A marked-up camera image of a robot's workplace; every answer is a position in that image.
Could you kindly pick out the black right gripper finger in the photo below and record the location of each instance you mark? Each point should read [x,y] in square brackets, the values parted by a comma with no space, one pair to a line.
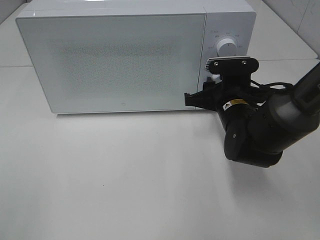
[211,84]
[206,99]

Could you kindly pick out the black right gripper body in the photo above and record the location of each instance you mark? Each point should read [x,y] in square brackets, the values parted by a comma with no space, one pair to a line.
[239,101]

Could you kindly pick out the white microwave door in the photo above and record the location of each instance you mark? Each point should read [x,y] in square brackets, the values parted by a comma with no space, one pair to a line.
[106,64]

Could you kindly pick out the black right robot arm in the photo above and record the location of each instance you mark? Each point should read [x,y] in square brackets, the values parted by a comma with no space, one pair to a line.
[260,120]

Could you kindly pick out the upper white power knob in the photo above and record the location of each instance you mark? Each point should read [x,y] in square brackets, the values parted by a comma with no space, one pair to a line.
[226,47]

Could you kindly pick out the white microwave oven body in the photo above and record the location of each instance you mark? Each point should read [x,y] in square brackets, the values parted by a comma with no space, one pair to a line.
[223,18]

